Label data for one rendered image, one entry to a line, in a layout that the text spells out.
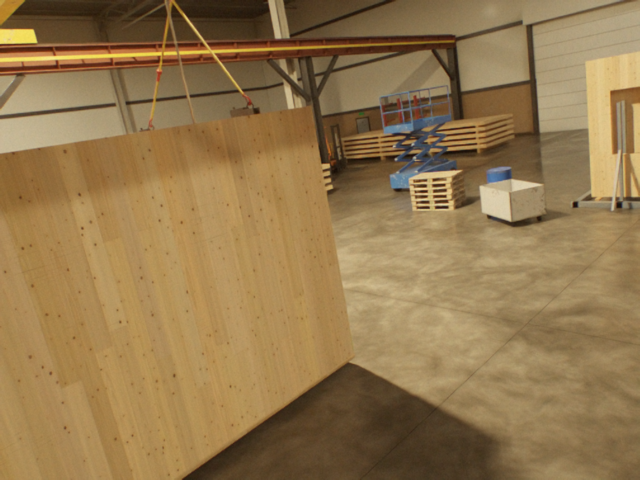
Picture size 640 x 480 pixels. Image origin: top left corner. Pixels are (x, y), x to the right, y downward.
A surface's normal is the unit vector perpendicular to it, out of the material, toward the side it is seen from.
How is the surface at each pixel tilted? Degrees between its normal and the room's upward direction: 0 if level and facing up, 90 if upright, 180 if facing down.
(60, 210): 90
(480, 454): 0
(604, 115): 90
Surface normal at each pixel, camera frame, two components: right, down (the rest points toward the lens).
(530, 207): 0.21, 0.19
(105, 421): 0.71, 0.04
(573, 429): -0.17, -0.96
